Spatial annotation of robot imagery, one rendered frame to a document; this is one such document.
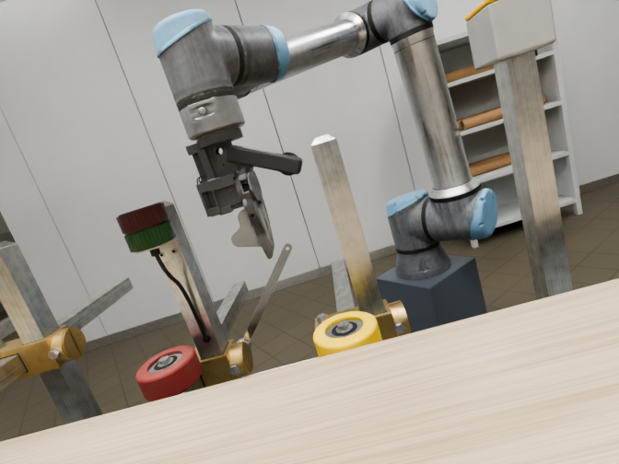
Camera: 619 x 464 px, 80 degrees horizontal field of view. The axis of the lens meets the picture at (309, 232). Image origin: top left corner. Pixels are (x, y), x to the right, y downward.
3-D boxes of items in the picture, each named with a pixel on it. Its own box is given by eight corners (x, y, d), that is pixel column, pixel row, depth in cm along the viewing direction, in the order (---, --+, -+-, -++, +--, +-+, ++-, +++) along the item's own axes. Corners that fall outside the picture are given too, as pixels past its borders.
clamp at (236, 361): (179, 382, 62) (168, 355, 61) (255, 361, 61) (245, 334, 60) (165, 405, 56) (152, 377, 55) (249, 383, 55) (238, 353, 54)
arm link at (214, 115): (241, 98, 61) (227, 90, 51) (251, 129, 62) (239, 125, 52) (191, 116, 61) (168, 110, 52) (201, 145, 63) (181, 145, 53)
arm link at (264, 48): (247, 42, 71) (191, 44, 63) (286, 14, 63) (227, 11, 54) (262, 92, 73) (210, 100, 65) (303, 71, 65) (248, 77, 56)
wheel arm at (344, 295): (334, 277, 87) (330, 261, 86) (348, 272, 87) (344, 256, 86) (351, 402, 45) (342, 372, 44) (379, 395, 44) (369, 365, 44)
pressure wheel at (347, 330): (324, 415, 47) (297, 337, 45) (360, 377, 53) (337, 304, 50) (377, 436, 41) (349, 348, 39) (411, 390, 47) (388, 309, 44)
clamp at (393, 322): (323, 343, 60) (314, 316, 59) (404, 321, 59) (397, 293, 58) (324, 365, 54) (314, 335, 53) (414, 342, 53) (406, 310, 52)
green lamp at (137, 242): (143, 243, 52) (137, 229, 51) (183, 231, 51) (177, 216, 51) (122, 256, 46) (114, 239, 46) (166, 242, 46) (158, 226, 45)
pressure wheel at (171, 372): (178, 414, 57) (149, 350, 55) (227, 401, 56) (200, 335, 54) (157, 457, 49) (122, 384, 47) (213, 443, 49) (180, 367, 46)
